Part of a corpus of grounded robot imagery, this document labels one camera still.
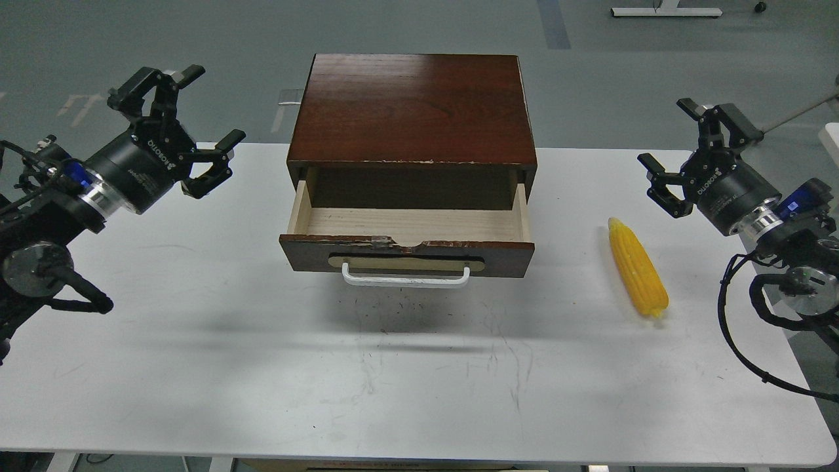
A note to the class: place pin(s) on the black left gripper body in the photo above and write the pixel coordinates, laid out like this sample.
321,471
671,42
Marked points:
142,163

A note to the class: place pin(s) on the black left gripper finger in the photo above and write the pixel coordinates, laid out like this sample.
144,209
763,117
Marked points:
151,94
219,159

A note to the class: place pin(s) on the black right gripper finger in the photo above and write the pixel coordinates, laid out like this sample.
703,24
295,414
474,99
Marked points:
660,180
722,127

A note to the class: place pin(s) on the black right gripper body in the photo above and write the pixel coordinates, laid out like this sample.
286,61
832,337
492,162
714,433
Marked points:
724,188

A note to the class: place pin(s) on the yellow corn cob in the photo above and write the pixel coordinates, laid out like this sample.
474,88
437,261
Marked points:
639,276

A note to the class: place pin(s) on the light wood drawer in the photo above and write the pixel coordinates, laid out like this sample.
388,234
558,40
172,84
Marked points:
432,221

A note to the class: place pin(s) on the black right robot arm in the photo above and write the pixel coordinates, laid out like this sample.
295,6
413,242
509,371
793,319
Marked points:
794,236

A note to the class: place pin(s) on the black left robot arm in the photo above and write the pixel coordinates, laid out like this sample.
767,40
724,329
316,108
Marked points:
64,196

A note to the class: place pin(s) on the dark wooden drawer cabinet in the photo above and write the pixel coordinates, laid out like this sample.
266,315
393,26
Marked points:
419,130

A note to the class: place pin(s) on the grey chair leg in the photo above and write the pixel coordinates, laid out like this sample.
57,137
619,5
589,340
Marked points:
792,115

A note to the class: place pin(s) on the white stand base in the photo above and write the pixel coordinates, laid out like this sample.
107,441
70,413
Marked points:
666,9

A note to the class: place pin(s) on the white drawer handle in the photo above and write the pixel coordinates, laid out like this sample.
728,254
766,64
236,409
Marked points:
404,281

